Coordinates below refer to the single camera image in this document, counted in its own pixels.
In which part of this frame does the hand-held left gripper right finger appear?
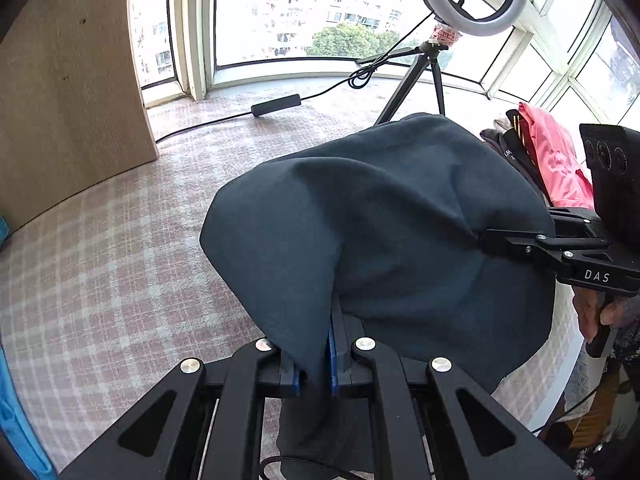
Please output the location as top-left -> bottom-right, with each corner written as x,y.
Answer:
325,305 -> 578,480

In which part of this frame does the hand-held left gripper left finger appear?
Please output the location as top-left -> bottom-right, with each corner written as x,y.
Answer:
59,337 -> 303,480

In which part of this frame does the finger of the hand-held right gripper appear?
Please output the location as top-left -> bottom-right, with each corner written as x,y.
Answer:
547,206 -> 608,239
479,228 -> 612,267

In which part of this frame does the dark navy sweatshirt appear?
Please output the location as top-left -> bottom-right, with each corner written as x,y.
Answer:
199,112 -> 558,476

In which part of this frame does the person's right hand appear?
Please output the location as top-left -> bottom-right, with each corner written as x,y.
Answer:
571,290 -> 640,346

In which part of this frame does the pink garment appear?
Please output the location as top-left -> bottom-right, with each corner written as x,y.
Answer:
517,101 -> 596,211

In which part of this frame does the dark grey printed garment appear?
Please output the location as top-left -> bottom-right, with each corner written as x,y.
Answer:
479,127 -> 551,206

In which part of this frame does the black garment yellow print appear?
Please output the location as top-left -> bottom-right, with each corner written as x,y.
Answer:
504,108 -> 538,161

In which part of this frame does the pink plaid blanket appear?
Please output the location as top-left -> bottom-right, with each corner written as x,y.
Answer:
0,80 -> 586,476

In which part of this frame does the black tripod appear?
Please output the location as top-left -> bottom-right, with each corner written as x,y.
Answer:
355,42 -> 447,126

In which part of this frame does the red and white label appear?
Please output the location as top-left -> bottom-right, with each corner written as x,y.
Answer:
431,22 -> 462,47

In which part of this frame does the black power adapter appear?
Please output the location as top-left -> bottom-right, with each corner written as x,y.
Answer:
251,94 -> 302,118

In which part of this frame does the blue cloth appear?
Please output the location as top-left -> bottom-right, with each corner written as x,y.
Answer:
0,215 -> 57,478

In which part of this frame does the wooden panel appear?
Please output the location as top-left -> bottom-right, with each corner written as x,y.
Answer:
0,0 -> 160,233

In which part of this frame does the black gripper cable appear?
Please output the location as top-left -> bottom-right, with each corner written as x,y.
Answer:
259,454 -> 353,480

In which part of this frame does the black power cable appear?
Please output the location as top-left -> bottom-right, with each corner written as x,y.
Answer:
154,12 -> 433,143

